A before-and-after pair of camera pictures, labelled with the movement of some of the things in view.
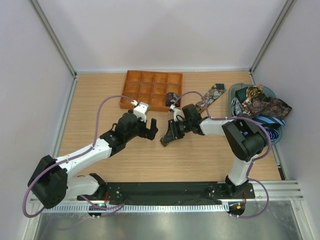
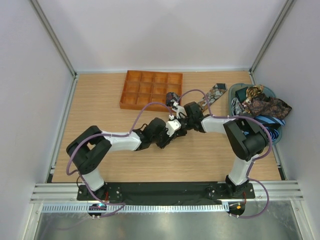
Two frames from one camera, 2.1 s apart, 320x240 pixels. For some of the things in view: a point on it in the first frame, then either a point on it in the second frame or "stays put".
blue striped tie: x=271 y=124 stays put
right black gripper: x=173 y=133 stays put
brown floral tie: x=211 y=95 stays put
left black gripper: x=150 y=133 -> x=166 y=140
